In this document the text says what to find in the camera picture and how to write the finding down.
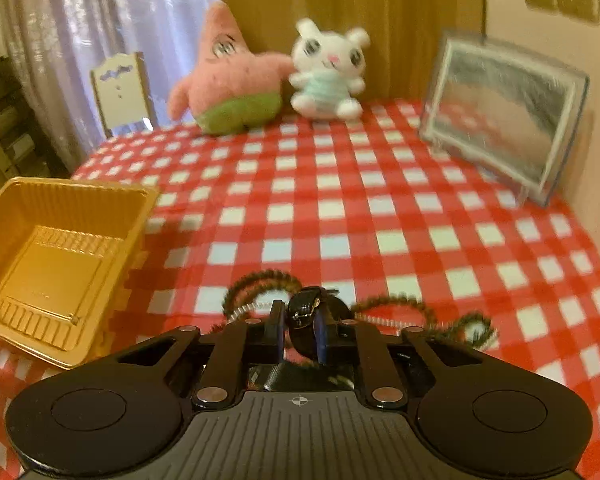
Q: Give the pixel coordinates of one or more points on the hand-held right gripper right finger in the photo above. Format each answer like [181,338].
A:
[321,336]

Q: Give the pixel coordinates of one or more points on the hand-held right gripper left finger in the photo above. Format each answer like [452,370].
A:
[278,332]

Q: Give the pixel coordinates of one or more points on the black wristwatch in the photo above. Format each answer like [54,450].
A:
[302,307]

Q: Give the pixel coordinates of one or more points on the gold plastic tray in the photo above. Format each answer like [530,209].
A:
[65,265]

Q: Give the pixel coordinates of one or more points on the pink starfish plush toy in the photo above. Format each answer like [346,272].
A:
[230,80]

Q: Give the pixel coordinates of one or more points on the white bunny plush toy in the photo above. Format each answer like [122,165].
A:
[325,75]

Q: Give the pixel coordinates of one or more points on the white wooden chair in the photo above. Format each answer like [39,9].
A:
[122,95]

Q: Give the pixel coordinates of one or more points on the purple lace curtain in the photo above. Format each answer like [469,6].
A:
[105,10]

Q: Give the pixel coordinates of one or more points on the clear acrylic picture frame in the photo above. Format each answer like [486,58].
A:
[500,110]

